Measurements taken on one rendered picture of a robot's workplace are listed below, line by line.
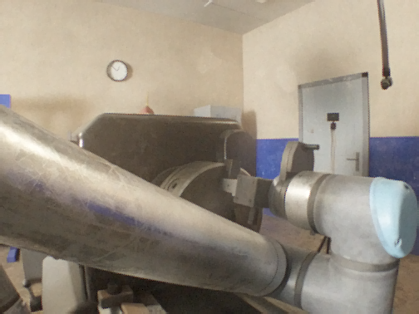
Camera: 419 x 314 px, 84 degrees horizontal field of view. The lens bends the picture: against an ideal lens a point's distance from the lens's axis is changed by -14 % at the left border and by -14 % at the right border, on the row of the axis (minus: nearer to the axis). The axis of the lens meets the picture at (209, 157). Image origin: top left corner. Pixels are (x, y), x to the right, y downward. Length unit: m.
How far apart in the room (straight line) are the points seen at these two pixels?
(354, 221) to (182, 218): 0.21
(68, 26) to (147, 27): 1.20
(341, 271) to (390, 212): 0.10
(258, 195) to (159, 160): 0.36
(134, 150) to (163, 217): 0.49
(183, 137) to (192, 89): 3.89
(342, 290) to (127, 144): 0.56
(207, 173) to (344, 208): 0.30
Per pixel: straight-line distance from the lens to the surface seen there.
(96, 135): 0.68
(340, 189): 0.36
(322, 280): 0.40
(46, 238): 0.19
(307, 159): 0.45
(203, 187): 0.55
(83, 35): 4.29
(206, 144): 0.79
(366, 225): 0.34
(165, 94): 4.39
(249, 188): 0.43
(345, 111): 3.78
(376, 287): 0.38
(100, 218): 0.19
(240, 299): 0.80
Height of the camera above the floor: 1.26
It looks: 3 degrees down
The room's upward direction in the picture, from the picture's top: straight up
